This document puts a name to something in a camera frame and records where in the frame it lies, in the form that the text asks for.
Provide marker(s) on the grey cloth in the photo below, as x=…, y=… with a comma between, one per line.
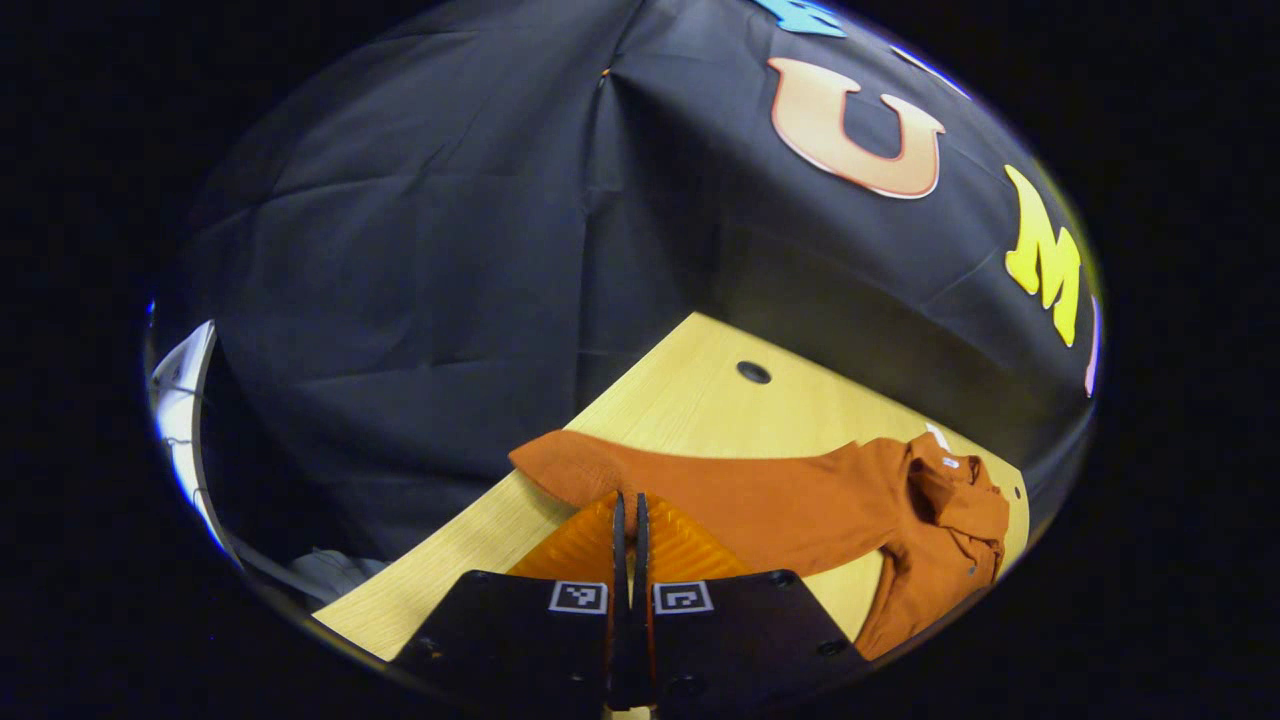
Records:
x=335, y=575

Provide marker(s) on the orange button shirt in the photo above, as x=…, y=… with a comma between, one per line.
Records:
x=780, y=500

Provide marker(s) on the black backdrop cloth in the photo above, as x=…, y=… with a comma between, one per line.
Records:
x=450, y=300

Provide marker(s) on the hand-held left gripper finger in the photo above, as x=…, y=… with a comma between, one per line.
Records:
x=619, y=600
x=641, y=610

